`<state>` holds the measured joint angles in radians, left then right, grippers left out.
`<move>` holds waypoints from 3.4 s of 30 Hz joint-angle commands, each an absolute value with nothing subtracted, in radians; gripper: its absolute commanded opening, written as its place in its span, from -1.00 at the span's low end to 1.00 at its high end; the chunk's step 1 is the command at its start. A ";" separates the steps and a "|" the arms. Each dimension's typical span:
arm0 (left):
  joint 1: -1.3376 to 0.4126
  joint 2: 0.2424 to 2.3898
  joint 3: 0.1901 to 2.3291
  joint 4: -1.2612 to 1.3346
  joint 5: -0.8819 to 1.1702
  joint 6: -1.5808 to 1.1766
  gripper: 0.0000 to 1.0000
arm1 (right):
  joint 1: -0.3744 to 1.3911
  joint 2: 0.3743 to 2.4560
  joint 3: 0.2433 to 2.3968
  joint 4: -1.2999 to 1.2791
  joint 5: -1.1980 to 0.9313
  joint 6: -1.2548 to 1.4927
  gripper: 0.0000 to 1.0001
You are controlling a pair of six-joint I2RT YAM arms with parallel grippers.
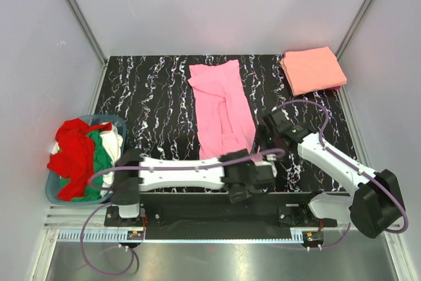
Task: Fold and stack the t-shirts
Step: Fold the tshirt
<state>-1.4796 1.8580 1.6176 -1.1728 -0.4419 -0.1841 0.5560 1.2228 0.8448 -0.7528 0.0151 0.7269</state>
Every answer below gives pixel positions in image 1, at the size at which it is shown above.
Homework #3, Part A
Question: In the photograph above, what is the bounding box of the pink t shirt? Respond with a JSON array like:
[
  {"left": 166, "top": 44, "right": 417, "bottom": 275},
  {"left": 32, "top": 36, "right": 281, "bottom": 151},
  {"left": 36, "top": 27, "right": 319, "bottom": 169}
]
[{"left": 188, "top": 60, "right": 256, "bottom": 160}]

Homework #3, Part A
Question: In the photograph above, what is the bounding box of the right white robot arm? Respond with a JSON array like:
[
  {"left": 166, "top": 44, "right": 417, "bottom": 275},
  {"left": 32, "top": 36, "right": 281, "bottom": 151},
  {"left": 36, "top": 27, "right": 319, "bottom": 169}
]
[{"left": 257, "top": 110, "right": 405, "bottom": 238}]

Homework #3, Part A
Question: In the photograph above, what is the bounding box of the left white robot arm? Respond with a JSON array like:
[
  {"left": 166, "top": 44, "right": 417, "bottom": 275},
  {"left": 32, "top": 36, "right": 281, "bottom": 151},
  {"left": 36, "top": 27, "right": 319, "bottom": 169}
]
[{"left": 111, "top": 149, "right": 285, "bottom": 226}]

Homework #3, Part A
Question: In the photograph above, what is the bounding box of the folded salmon t shirt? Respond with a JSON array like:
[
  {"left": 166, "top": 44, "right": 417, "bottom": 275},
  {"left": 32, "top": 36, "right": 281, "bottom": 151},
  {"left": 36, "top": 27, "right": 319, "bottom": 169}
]
[{"left": 281, "top": 46, "right": 347, "bottom": 96}]

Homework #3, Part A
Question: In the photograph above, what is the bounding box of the white t shirt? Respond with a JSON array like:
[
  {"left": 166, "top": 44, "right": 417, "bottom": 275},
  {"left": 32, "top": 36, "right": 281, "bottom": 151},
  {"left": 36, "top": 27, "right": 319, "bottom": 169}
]
[{"left": 52, "top": 122, "right": 124, "bottom": 193}]

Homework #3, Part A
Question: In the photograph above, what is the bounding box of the green t shirt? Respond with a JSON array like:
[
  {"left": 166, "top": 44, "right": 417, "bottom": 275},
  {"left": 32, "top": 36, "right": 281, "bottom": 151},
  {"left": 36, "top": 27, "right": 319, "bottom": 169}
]
[{"left": 71, "top": 130, "right": 112, "bottom": 203}]

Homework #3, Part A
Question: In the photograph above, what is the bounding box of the red t shirt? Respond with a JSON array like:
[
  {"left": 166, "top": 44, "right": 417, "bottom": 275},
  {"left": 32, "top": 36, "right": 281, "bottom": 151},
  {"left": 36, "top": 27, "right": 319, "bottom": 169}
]
[{"left": 47, "top": 118, "right": 95, "bottom": 201}]

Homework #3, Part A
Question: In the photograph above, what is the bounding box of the blue laundry basket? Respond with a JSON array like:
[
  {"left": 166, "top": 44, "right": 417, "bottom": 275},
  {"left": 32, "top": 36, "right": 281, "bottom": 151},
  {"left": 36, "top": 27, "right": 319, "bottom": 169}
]
[{"left": 45, "top": 115, "right": 126, "bottom": 205}]

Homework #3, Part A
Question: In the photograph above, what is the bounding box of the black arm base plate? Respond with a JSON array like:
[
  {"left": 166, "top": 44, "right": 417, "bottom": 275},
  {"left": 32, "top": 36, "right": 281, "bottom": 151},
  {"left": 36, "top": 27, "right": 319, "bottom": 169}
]
[{"left": 105, "top": 193, "right": 337, "bottom": 228}]

